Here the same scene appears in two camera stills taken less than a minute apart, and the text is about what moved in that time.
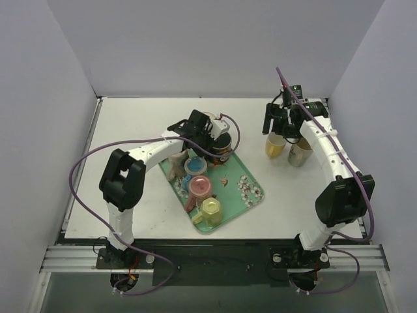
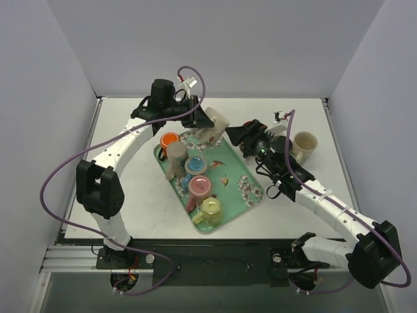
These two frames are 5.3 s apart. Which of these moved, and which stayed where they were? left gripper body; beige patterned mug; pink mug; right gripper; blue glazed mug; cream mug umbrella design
Moved: left gripper body; right gripper
Stayed: pink mug; cream mug umbrella design; blue glazed mug; beige patterned mug
